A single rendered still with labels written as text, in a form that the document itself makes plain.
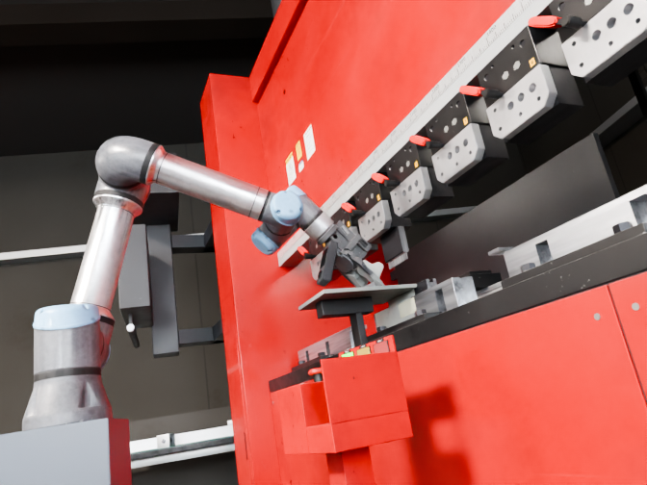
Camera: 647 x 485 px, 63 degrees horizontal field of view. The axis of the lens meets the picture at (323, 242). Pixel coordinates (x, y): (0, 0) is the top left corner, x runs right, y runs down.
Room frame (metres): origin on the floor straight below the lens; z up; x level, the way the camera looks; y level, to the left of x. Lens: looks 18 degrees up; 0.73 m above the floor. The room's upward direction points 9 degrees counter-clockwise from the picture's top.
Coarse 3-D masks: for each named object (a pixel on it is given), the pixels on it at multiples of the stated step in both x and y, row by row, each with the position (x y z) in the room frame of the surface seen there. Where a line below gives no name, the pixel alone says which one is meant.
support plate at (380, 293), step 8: (344, 288) 1.26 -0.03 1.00; (352, 288) 1.27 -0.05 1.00; (360, 288) 1.28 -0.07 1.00; (368, 288) 1.29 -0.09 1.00; (376, 288) 1.30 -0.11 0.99; (384, 288) 1.31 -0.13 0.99; (392, 288) 1.32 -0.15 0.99; (400, 288) 1.33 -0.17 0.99; (408, 288) 1.34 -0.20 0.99; (320, 296) 1.27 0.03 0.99; (328, 296) 1.28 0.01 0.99; (336, 296) 1.30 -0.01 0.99; (344, 296) 1.32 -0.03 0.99; (352, 296) 1.33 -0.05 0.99; (360, 296) 1.35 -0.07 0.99; (376, 296) 1.39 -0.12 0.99; (384, 296) 1.40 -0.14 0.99; (392, 296) 1.42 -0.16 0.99; (304, 304) 1.35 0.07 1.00; (312, 304) 1.35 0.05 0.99
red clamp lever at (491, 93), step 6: (462, 90) 0.96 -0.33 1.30; (468, 90) 0.95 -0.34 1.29; (474, 90) 0.93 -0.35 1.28; (480, 90) 0.92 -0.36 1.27; (486, 90) 0.90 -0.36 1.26; (492, 90) 0.90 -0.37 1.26; (498, 90) 0.91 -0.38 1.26; (486, 96) 0.91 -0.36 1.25; (492, 96) 0.91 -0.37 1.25; (498, 96) 0.91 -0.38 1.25
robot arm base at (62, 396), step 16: (80, 368) 0.98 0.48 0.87; (96, 368) 1.01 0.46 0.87; (48, 384) 0.96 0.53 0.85; (64, 384) 0.96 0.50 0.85; (80, 384) 0.97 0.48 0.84; (96, 384) 1.00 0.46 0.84; (32, 400) 0.97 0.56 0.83; (48, 400) 0.95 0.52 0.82; (64, 400) 0.95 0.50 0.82; (80, 400) 0.97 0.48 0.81; (96, 400) 0.99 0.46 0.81; (32, 416) 0.95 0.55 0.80; (48, 416) 0.94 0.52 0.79; (64, 416) 0.95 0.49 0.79; (80, 416) 0.96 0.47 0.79; (96, 416) 0.98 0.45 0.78; (112, 416) 1.04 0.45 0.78
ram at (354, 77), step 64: (320, 0) 1.49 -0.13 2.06; (384, 0) 1.18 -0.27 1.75; (448, 0) 0.99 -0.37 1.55; (512, 0) 0.85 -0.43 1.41; (320, 64) 1.57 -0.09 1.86; (384, 64) 1.24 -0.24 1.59; (448, 64) 1.03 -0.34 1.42; (320, 128) 1.64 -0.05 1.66; (384, 128) 1.30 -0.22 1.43; (320, 192) 1.72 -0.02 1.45
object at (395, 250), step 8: (392, 232) 1.42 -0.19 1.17; (400, 232) 1.39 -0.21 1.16; (384, 240) 1.46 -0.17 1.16; (392, 240) 1.42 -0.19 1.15; (400, 240) 1.39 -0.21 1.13; (384, 248) 1.47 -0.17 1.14; (392, 248) 1.43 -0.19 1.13; (400, 248) 1.40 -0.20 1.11; (408, 248) 1.40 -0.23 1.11; (384, 256) 1.47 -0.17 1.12; (392, 256) 1.44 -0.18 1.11; (400, 256) 1.42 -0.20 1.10; (392, 264) 1.46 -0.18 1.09
